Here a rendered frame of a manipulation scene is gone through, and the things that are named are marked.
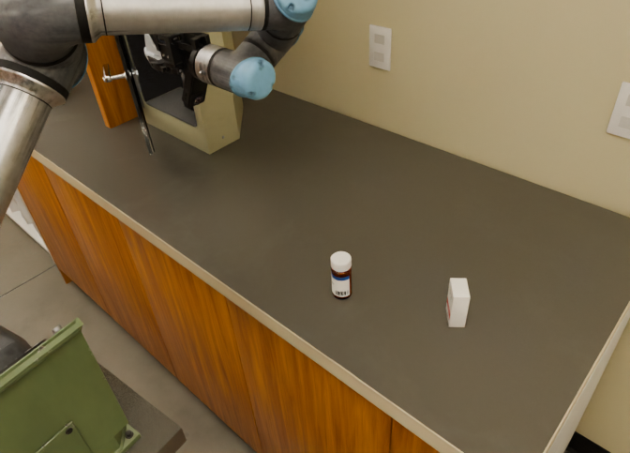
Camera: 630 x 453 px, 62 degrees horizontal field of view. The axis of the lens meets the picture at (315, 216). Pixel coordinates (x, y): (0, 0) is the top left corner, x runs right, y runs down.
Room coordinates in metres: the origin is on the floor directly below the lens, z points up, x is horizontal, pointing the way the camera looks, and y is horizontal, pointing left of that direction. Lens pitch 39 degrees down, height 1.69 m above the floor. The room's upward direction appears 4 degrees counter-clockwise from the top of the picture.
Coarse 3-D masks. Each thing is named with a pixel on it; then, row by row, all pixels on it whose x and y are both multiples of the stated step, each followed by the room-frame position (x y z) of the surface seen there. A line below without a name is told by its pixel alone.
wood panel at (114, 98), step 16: (96, 48) 1.47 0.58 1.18; (112, 48) 1.50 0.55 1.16; (96, 64) 1.46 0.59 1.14; (112, 64) 1.49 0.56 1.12; (96, 80) 1.45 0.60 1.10; (96, 96) 1.46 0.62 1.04; (112, 96) 1.47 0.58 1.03; (128, 96) 1.51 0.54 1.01; (112, 112) 1.46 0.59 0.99; (128, 112) 1.50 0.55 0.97
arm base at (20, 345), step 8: (0, 328) 0.47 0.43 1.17; (0, 336) 0.45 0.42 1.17; (8, 336) 0.46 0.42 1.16; (16, 336) 0.47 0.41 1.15; (0, 344) 0.44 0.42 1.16; (8, 344) 0.44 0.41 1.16; (16, 344) 0.45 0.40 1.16; (24, 344) 0.46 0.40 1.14; (0, 352) 0.43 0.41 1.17; (8, 352) 0.43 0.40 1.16; (16, 352) 0.44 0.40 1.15; (24, 352) 0.44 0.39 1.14; (0, 360) 0.42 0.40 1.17; (8, 360) 0.42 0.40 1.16; (0, 368) 0.41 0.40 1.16
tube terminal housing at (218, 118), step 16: (208, 32) 1.30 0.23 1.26; (224, 32) 1.38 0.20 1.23; (128, 48) 1.45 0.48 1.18; (208, 96) 1.27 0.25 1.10; (224, 96) 1.31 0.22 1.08; (144, 112) 1.46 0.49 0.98; (160, 112) 1.39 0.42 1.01; (208, 112) 1.27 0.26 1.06; (224, 112) 1.30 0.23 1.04; (240, 112) 1.44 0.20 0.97; (160, 128) 1.41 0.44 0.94; (176, 128) 1.35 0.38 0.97; (192, 128) 1.29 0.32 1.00; (208, 128) 1.26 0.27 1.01; (224, 128) 1.29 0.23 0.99; (240, 128) 1.38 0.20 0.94; (192, 144) 1.30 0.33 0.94; (208, 144) 1.25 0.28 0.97; (224, 144) 1.29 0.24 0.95
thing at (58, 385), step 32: (32, 352) 0.38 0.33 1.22; (64, 352) 0.41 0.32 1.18; (0, 384) 0.35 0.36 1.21; (32, 384) 0.37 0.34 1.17; (64, 384) 0.39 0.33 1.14; (96, 384) 0.42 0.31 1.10; (0, 416) 0.34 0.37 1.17; (32, 416) 0.36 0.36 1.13; (64, 416) 0.38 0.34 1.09; (96, 416) 0.40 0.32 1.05; (0, 448) 0.32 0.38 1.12; (32, 448) 0.34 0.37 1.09; (64, 448) 0.36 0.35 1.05; (96, 448) 0.39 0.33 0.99; (128, 448) 0.41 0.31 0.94
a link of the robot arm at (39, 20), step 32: (0, 0) 0.79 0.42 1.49; (32, 0) 0.77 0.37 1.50; (64, 0) 0.77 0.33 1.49; (96, 0) 0.79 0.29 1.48; (128, 0) 0.80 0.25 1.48; (160, 0) 0.81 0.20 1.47; (192, 0) 0.83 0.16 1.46; (224, 0) 0.84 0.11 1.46; (256, 0) 0.85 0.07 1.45; (288, 0) 0.85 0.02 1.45; (0, 32) 0.78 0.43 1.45; (32, 32) 0.76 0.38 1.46; (64, 32) 0.76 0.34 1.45; (96, 32) 0.78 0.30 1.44; (128, 32) 0.80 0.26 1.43; (160, 32) 0.82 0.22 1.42; (192, 32) 0.84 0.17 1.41; (288, 32) 0.89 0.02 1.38
